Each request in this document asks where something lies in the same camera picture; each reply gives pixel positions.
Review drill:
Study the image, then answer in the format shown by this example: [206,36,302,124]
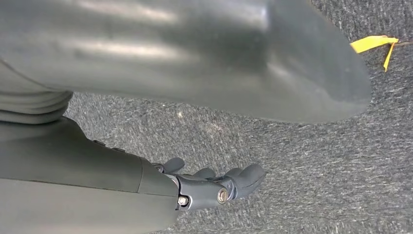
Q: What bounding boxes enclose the yellow floor tape square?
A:
[350,35,400,72]

